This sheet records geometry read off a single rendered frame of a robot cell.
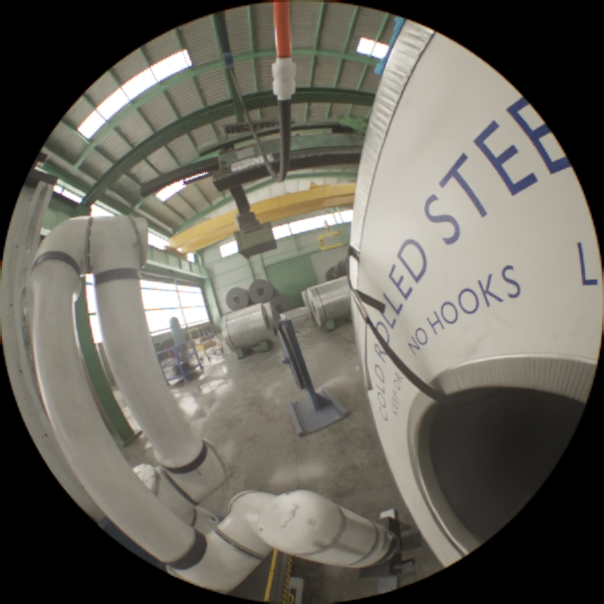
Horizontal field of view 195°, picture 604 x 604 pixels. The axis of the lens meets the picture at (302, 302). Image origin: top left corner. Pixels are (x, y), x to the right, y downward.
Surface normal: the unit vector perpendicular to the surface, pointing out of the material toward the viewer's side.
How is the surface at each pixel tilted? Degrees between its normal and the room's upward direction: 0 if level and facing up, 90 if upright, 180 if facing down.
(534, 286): 90
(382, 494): 0
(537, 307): 90
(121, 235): 103
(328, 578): 0
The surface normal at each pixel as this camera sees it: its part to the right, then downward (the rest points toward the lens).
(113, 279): 0.81, -0.04
